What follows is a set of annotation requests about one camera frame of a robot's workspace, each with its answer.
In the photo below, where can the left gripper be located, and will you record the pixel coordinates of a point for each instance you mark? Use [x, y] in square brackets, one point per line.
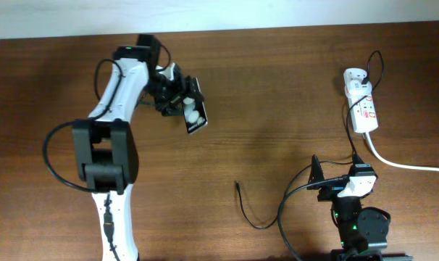
[187, 88]

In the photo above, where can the white USB charger plug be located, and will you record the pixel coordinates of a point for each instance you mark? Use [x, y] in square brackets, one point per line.
[355, 88]

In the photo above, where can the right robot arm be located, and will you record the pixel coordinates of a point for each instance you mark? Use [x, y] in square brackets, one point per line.
[363, 230]

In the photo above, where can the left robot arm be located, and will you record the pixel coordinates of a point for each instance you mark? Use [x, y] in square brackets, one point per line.
[105, 150]

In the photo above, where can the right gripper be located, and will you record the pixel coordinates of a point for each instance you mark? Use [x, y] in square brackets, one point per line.
[331, 190]

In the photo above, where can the white power strip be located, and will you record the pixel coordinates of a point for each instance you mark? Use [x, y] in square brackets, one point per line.
[363, 114]

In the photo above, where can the black smartphone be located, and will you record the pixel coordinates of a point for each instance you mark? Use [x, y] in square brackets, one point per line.
[194, 115]

